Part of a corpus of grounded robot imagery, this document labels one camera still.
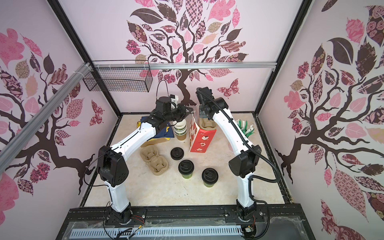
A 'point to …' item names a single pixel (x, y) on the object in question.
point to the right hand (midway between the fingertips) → (209, 109)
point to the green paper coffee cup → (187, 176)
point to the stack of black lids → (177, 153)
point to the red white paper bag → (199, 139)
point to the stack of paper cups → (180, 129)
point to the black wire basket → (119, 76)
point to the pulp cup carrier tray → (158, 165)
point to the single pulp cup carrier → (205, 124)
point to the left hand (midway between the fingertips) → (194, 109)
